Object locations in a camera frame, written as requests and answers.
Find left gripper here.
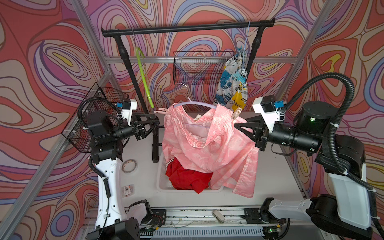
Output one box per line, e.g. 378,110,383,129
109,115,159,145

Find beige clothespin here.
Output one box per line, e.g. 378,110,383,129
154,108,168,115
232,108,243,121

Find white printed graphic shorts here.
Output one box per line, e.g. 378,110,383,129
214,48,248,111

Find pink tie-dye shorts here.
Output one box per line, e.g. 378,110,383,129
162,104,259,198

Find lavender wire hanger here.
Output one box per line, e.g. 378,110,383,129
174,99,217,109

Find red shorts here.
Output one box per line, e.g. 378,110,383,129
166,158,213,194

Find green hanger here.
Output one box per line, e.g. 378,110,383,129
132,30,155,109

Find light blue hanger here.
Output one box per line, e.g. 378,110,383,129
242,21,250,65

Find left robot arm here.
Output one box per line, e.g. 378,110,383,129
77,97,165,240

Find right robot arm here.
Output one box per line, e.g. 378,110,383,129
235,73,384,240

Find roll of tape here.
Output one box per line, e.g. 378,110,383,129
122,160,138,174

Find white perforated plastic basket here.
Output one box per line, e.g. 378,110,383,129
155,152,224,193

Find paperclip box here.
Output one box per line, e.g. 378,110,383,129
123,185,134,197

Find black clothes rack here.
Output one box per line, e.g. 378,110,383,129
100,17,276,164

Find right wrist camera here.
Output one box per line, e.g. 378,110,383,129
252,95,284,133

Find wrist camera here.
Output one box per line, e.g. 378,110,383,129
252,95,284,133
117,99,138,126

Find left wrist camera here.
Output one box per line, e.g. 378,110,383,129
117,99,138,126

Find black wire basket rear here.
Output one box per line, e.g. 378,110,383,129
173,50,235,86

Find black wire basket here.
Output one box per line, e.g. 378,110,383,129
62,83,129,153
173,50,235,86

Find black wire basket left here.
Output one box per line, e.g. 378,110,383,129
62,83,129,153

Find white pedal on rail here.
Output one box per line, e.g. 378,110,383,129
212,210,225,224

